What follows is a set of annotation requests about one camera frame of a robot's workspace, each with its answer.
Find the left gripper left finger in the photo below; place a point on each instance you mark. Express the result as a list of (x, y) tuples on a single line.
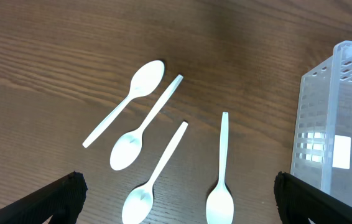
[(59, 202)]

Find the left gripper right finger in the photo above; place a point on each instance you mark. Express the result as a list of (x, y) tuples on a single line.
[(299, 202)]

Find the clear plastic basket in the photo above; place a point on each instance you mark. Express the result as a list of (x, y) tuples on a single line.
[(324, 111)]

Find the white label sticker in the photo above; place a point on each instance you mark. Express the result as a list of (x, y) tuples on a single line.
[(342, 152)]

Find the white plastic spoon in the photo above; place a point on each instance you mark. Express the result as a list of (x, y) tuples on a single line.
[(219, 204), (129, 145), (143, 83), (141, 199)]

